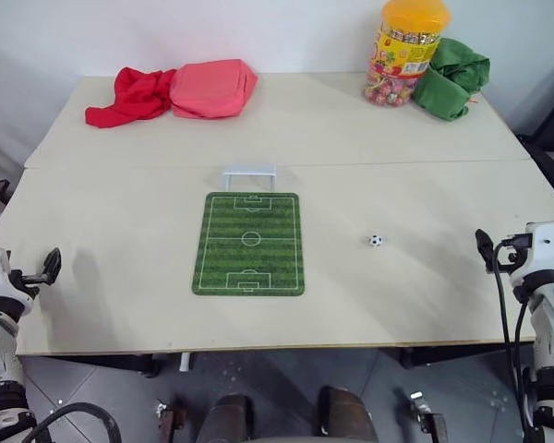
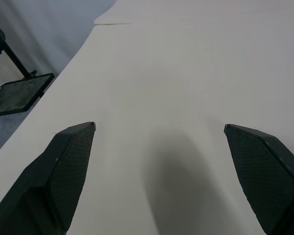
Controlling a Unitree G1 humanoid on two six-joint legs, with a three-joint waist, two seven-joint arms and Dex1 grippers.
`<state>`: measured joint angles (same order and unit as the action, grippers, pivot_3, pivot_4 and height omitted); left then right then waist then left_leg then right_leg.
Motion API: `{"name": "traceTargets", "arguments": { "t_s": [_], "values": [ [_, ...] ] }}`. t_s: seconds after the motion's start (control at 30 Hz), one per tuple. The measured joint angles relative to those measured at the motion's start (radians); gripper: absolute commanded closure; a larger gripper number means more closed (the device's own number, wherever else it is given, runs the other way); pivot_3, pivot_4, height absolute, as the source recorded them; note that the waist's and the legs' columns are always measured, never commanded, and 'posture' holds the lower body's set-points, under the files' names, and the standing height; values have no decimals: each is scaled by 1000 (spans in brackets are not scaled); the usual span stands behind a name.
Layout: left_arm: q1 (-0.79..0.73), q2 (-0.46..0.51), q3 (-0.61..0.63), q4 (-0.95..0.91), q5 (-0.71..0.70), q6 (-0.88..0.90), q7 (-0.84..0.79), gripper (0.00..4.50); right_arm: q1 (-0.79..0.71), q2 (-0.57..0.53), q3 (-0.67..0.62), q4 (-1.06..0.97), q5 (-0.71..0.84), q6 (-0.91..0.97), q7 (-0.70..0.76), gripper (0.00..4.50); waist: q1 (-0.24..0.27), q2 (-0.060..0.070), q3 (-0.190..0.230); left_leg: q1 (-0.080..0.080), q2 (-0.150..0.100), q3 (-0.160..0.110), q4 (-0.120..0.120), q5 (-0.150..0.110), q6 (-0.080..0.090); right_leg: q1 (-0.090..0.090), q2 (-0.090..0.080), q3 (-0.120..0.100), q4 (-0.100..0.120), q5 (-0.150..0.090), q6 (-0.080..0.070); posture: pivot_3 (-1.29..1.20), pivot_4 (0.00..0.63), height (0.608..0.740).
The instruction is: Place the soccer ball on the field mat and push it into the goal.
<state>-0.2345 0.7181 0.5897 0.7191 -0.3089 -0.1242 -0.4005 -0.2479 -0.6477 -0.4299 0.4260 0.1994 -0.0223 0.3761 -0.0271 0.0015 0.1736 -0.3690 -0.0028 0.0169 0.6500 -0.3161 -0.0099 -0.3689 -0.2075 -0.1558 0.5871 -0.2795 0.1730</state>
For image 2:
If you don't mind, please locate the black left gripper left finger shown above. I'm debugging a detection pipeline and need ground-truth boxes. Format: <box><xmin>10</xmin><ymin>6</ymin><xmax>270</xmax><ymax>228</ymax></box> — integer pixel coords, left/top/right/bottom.
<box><xmin>0</xmin><ymin>121</ymin><xmax>97</xmax><ymax>235</ymax></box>

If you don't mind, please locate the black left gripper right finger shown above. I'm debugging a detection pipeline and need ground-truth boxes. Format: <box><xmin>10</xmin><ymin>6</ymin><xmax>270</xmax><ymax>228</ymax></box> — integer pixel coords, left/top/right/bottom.
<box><xmin>223</xmin><ymin>123</ymin><xmax>294</xmax><ymax>235</ymax></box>

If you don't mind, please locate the black stand with flat base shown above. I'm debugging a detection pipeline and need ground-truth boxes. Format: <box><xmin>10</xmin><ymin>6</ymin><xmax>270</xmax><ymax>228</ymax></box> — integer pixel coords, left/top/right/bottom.
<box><xmin>0</xmin><ymin>23</ymin><xmax>55</xmax><ymax>118</ymax></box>

